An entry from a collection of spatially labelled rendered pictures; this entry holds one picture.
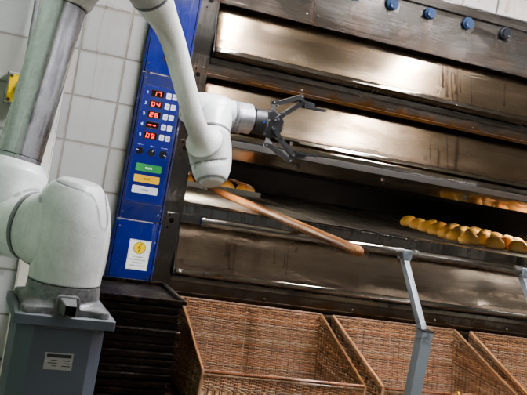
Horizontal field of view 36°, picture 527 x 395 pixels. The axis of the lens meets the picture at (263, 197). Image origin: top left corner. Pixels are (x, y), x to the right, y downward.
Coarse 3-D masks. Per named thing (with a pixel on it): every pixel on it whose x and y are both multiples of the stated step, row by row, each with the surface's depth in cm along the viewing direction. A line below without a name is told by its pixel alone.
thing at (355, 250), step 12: (216, 192) 357; (228, 192) 342; (240, 204) 321; (252, 204) 305; (276, 216) 275; (288, 216) 268; (300, 228) 251; (312, 228) 244; (324, 240) 232; (336, 240) 224; (348, 252) 216; (360, 252) 212
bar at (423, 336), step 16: (208, 224) 247; (224, 224) 249; (240, 224) 251; (304, 240) 258; (352, 240) 264; (400, 256) 269; (416, 256) 271; (432, 256) 272; (448, 256) 275; (512, 272) 283; (416, 304) 257; (416, 320) 255; (416, 336) 251; (432, 336) 250; (416, 352) 250; (416, 368) 249; (416, 384) 250
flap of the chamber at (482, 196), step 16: (240, 144) 271; (240, 160) 290; (256, 160) 287; (272, 160) 284; (304, 160) 279; (320, 160) 281; (336, 160) 283; (336, 176) 300; (352, 176) 297; (368, 176) 294; (384, 176) 291; (400, 176) 291; (416, 176) 293; (416, 192) 314; (432, 192) 310; (448, 192) 306; (464, 192) 303; (480, 192) 302; (496, 192) 304; (512, 208) 326
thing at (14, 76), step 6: (12, 72) 254; (12, 78) 254; (18, 78) 254; (6, 84) 254; (12, 84) 254; (6, 90) 254; (12, 90) 254; (6, 96) 254; (12, 96) 254; (6, 102) 254
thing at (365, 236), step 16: (192, 208) 284; (208, 208) 285; (224, 208) 288; (256, 224) 292; (272, 224) 293; (320, 224) 299; (368, 240) 306; (384, 240) 308; (400, 240) 310; (416, 240) 312; (464, 256) 320; (480, 256) 322; (496, 256) 324; (512, 256) 327
